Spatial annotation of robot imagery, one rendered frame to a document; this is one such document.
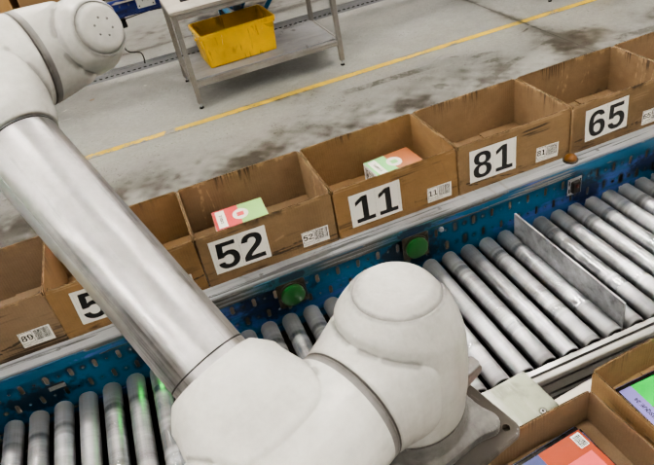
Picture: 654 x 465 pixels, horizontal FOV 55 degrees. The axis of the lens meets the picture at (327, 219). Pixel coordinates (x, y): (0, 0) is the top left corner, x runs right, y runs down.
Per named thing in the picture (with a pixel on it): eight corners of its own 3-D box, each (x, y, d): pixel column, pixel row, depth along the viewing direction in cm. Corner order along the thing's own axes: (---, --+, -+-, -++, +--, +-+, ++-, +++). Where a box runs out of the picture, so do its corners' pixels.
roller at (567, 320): (588, 360, 154) (590, 346, 152) (475, 249, 196) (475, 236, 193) (605, 352, 155) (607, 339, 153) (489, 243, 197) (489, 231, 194)
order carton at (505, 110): (459, 196, 189) (456, 148, 180) (415, 157, 213) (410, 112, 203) (569, 156, 197) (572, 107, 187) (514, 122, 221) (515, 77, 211)
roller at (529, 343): (544, 380, 152) (544, 367, 149) (438, 264, 193) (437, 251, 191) (561, 373, 153) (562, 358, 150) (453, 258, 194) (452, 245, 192)
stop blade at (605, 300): (620, 329, 158) (624, 304, 153) (514, 236, 195) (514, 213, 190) (622, 328, 158) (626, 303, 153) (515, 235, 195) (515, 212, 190)
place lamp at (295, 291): (285, 310, 177) (279, 292, 173) (283, 307, 178) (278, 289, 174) (308, 302, 178) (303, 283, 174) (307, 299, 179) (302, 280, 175)
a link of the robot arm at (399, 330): (492, 388, 84) (496, 268, 71) (409, 489, 74) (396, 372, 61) (397, 334, 94) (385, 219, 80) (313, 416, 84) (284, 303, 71)
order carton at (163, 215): (68, 340, 166) (41, 294, 156) (66, 278, 189) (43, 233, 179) (210, 288, 173) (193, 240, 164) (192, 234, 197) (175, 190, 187)
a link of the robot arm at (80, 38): (73, -6, 95) (-13, 26, 88) (116, -38, 81) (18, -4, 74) (116, 74, 100) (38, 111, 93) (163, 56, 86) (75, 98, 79)
